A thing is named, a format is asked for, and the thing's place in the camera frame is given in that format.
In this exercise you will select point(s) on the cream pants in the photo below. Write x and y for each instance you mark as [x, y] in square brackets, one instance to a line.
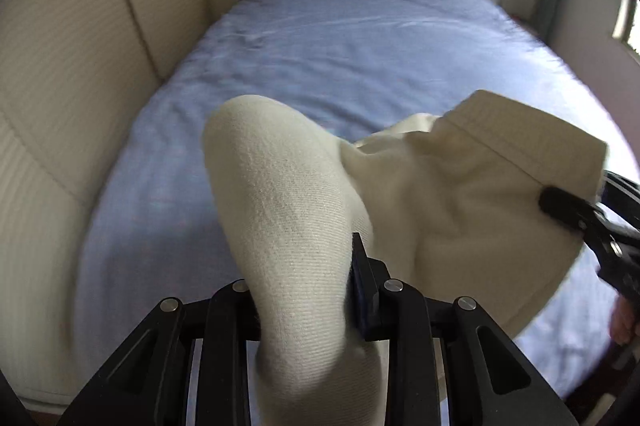
[300, 216]

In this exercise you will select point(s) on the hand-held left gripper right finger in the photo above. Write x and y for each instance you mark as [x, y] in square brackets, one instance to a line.
[359, 286]

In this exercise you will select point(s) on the person's right hand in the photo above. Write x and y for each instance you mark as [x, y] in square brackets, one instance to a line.
[627, 321]

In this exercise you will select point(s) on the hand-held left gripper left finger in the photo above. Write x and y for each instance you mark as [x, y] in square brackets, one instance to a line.
[235, 306]

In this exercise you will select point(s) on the white wardrobe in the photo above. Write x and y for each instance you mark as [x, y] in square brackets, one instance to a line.
[75, 55]

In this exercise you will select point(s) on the window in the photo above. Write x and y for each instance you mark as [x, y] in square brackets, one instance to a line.
[627, 20]

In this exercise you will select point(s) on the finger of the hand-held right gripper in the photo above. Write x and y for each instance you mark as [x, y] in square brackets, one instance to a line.
[565, 205]
[622, 198]

